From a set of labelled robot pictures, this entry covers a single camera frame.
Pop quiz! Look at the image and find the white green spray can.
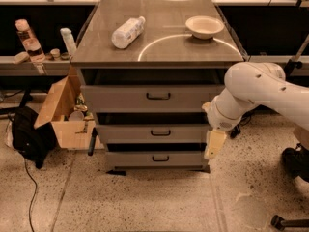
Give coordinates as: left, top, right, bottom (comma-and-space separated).
60, 28, 76, 58

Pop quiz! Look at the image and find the grey middle drawer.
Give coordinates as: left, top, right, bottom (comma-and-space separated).
97, 124, 210, 144

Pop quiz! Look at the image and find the small round container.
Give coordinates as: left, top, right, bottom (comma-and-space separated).
50, 48, 60, 60

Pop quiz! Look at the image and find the black floor cable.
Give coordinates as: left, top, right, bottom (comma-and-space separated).
23, 158, 39, 232

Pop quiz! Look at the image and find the black tripod stand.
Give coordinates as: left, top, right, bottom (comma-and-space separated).
284, 33, 309, 77

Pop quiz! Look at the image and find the white paper bowl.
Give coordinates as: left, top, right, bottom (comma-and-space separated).
185, 15, 224, 40

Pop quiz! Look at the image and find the grey drawer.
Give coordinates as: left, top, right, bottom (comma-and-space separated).
97, 124, 210, 144
81, 85, 224, 112
106, 151, 210, 171

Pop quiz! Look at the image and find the clear plastic bottle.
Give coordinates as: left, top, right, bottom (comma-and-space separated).
111, 16, 146, 49

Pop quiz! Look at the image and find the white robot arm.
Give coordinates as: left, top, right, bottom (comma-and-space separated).
202, 62, 309, 160

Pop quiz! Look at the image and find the grey bottom drawer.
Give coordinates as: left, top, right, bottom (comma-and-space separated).
106, 151, 210, 171

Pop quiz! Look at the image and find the black chair caster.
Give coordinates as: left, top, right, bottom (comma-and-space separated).
270, 215, 309, 231

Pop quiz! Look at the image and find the open cardboard box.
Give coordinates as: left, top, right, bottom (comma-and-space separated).
34, 67, 96, 150

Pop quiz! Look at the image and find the tall bottle with label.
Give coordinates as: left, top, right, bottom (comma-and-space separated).
15, 19, 45, 63

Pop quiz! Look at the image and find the grey top drawer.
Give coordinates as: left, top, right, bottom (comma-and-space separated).
81, 85, 224, 112

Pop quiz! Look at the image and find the grey metal shelf rail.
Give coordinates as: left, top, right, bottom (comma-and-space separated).
0, 56, 70, 76

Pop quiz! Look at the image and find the black backpack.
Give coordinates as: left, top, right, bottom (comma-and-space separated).
10, 106, 57, 169

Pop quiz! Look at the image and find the white cup in box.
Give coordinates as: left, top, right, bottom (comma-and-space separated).
69, 111, 84, 121

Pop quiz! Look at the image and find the grey three-drawer cabinet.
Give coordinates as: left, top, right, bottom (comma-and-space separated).
70, 0, 244, 175

